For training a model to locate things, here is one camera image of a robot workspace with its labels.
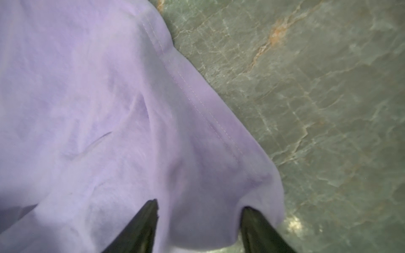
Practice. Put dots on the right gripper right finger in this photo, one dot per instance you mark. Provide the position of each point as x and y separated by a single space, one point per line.
259 236

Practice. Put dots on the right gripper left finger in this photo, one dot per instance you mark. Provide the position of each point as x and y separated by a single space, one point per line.
138 235

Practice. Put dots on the purple t-shirt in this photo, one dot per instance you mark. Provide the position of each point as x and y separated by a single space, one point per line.
100 114

